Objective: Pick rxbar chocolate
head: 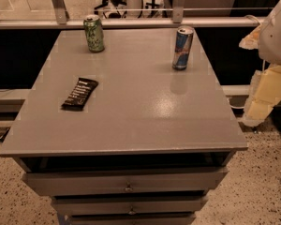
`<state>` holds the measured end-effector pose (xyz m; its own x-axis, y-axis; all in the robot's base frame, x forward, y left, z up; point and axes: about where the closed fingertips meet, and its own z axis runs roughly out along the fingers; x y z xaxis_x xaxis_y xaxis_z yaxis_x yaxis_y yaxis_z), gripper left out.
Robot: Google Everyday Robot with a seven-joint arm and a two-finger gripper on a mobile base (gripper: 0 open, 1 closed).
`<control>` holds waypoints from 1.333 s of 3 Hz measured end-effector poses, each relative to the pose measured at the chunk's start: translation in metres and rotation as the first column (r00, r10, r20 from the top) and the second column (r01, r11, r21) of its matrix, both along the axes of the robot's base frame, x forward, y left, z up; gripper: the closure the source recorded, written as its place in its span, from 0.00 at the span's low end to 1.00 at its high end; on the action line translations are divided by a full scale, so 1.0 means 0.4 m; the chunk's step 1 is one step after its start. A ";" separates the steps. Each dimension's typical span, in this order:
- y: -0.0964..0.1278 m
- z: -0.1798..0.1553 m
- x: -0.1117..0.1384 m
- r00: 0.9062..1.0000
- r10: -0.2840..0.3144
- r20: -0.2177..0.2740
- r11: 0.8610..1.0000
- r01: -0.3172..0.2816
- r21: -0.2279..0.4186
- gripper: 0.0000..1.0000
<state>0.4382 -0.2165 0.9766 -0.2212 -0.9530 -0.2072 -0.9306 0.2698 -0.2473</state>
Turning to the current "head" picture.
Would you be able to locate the black chocolate bar wrapper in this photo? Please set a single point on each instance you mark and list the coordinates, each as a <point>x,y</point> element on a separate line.
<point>80,94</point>

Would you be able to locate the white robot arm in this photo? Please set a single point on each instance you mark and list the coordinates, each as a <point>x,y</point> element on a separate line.
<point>265,85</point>

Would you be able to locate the green soda can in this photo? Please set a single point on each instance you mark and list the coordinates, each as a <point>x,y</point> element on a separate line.
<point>94,33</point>

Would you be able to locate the top grey drawer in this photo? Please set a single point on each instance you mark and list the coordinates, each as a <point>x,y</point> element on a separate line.
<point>86,183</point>

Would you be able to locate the grey drawer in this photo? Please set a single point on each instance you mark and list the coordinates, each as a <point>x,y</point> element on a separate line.
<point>86,183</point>
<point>130,205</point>
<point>144,219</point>

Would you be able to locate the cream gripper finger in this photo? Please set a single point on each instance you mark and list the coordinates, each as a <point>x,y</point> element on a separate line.
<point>264,94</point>
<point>251,41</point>

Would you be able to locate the middle grey drawer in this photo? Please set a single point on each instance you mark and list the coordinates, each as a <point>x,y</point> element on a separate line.
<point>130,205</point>

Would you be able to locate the blue silver energy drink can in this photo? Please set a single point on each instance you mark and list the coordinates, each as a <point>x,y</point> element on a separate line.
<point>183,43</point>

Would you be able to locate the grey drawer cabinet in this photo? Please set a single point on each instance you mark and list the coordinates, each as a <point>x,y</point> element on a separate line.
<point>143,116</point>

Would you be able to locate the bottom grey drawer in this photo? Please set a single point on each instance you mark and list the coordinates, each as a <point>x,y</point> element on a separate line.
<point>144,219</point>

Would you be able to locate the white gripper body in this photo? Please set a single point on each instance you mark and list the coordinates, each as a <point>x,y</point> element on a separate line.
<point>276,41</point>

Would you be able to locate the metal window rail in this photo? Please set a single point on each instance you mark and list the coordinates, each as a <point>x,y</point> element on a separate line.
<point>69,14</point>

